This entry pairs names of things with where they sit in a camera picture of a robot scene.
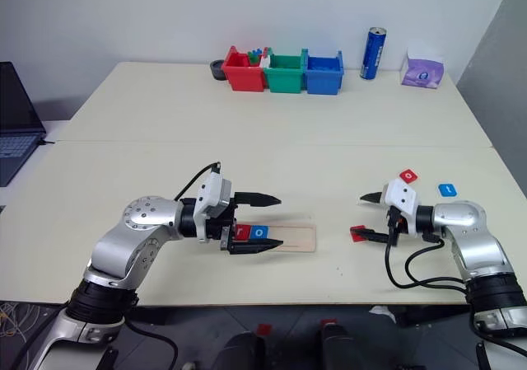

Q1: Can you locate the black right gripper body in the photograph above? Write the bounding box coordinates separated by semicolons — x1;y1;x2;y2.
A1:
385;204;419;247

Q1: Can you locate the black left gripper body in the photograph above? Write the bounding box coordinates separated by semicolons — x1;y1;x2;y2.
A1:
206;195;240;252

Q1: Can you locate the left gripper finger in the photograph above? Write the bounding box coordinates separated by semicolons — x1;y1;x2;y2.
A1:
232;191;283;208
227;239;286;257

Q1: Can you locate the blue letter t block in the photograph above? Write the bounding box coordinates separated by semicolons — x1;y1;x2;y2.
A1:
436;182;459;199

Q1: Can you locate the wooden letter tray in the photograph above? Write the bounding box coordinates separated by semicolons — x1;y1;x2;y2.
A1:
233;220;318;254

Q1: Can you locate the dark rounded shape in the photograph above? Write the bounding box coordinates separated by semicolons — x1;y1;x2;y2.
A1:
314;321;360;370
221;330;268;370

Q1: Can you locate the green plastic bin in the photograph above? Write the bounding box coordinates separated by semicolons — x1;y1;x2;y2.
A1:
263;48;308;95

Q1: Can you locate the red plastic bin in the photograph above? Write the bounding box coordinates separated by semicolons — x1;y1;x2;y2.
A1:
221;44;266;93

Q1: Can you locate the blue plastic bin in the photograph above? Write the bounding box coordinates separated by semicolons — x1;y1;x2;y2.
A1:
304;49;345;96

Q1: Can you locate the purple tissue box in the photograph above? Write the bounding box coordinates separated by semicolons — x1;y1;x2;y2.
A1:
399;48;446;89

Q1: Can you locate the dark round bowl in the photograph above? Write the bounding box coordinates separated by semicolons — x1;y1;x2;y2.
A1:
209;59;228;82

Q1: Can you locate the blue drink can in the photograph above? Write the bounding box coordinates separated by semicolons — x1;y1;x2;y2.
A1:
360;26;387;81

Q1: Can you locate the dark grey laptop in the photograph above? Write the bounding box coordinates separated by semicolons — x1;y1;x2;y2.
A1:
0;61;48;188

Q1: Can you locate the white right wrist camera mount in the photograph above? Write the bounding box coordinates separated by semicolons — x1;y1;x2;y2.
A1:
381;178;421;227

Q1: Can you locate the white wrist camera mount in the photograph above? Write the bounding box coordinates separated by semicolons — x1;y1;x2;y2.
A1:
193;171;236;244
381;178;421;227

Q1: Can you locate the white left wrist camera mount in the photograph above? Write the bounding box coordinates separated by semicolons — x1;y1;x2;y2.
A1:
193;171;236;244

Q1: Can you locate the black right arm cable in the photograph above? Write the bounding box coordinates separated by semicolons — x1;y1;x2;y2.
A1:
384;217;473;293

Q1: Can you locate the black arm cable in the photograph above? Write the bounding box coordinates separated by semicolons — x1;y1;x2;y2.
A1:
384;217;473;293
172;162;223;202

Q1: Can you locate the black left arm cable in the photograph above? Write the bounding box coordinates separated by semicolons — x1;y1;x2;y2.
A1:
172;162;223;202

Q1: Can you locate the thin black cable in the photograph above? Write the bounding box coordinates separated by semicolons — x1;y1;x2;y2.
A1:
123;319;180;370

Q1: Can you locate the tangle of thin wires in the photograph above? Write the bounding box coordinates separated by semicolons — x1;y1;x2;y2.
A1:
0;299;55;339

